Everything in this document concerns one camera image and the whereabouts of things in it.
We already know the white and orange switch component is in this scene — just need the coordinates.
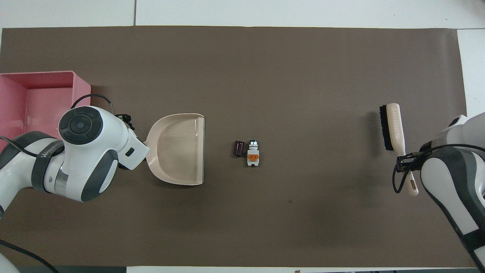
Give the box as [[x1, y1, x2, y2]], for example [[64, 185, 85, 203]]
[[246, 139, 261, 168]]

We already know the beige brush with black bristles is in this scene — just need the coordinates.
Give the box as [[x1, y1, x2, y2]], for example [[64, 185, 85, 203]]
[[379, 103, 419, 196]]

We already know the beige plastic dustpan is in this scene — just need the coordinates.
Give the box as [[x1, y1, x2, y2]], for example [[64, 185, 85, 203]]
[[144, 113, 206, 186]]

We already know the pink plastic bin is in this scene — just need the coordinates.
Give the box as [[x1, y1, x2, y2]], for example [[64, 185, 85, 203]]
[[0, 71, 92, 153]]

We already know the black cable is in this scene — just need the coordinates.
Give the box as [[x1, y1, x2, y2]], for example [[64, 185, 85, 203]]
[[0, 136, 43, 158], [70, 94, 115, 115], [392, 143, 485, 194], [0, 239, 60, 273]]

